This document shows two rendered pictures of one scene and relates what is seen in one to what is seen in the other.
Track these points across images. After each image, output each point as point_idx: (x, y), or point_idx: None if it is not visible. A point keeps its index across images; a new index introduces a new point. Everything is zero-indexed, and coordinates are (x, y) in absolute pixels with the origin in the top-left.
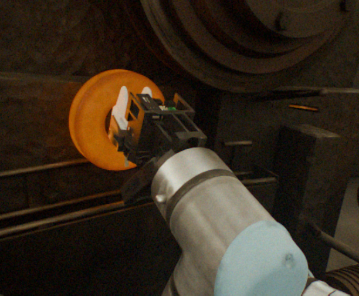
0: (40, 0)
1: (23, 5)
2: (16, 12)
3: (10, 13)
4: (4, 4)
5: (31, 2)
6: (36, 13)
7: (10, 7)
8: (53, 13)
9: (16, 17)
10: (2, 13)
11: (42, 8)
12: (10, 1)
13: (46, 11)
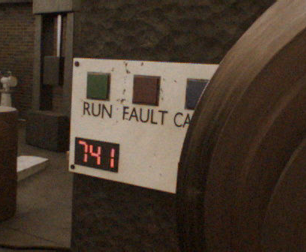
0: (166, 238)
1: (151, 241)
2: (145, 245)
3: (140, 246)
4: (136, 238)
5: (158, 239)
6: (161, 250)
7: (140, 241)
8: (178, 251)
9: (145, 250)
10: (134, 245)
11: (168, 245)
12: (141, 236)
13: (171, 249)
